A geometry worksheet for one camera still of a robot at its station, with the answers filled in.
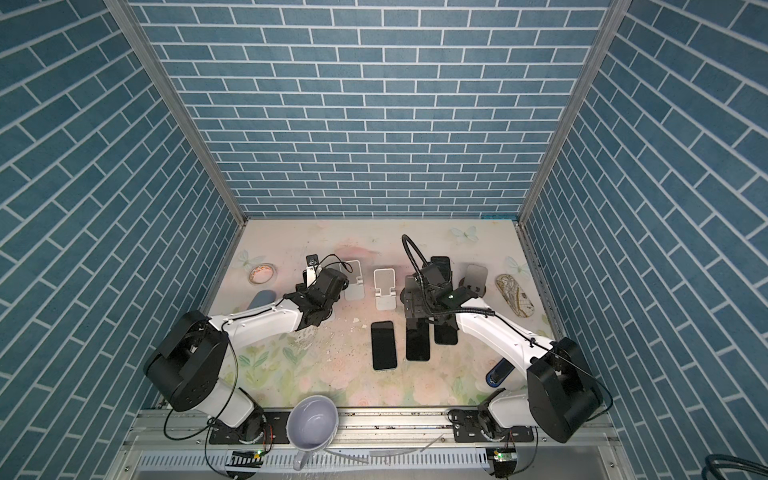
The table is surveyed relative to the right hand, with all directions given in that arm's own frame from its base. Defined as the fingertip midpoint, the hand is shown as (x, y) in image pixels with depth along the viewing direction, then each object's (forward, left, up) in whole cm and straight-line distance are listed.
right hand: (419, 299), depth 87 cm
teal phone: (-11, +10, -9) cm, 17 cm away
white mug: (-32, +26, -10) cm, 42 cm away
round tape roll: (+12, +56, -9) cm, 58 cm away
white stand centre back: (+5, +11, -4) cm, 13 cm away
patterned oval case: (+8, -31, -8) cm, 33 cm away
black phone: (-8, 0, -10) cm, 13 cm away
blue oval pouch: (+1, +52, -8) cm, 52 cm away
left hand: (+4, +30, -1) cm, 30 cm away
